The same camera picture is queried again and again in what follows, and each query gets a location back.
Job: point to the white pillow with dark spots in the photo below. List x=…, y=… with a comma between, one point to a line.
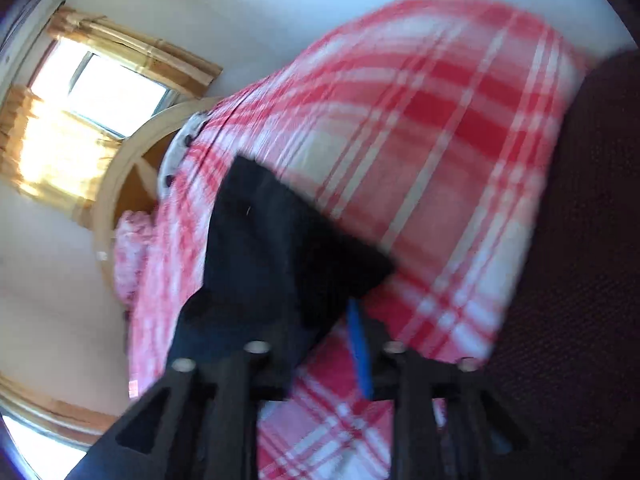
x=181, y=149

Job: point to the side wall window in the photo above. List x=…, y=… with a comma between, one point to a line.
x=35, y=447

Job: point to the wide yellow patterned curtain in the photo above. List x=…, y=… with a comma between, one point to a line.
x=55, y=152

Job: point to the orange patterned curtain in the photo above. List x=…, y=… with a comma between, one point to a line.
x=55, y=407

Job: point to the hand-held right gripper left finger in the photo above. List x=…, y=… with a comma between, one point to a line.
x=239, y=377

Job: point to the cream wooden headboard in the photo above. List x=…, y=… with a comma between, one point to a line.
x=131, y=150

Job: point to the pink floral pillow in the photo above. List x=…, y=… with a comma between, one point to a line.
x=131, y=255

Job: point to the black pants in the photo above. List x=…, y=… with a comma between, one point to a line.
x=280, y=240

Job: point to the red plaid bed blanket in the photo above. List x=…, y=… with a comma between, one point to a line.
x=440, y=125

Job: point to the dark maroon cloth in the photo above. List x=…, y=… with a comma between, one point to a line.
x=585, y=260

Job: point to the narrow yellow patterned curtain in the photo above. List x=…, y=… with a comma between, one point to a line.
x=145, y=52

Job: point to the window beside headboard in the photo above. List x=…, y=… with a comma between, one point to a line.
x=107, y=92

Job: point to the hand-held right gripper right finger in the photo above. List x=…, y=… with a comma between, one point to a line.
x=361, y=355

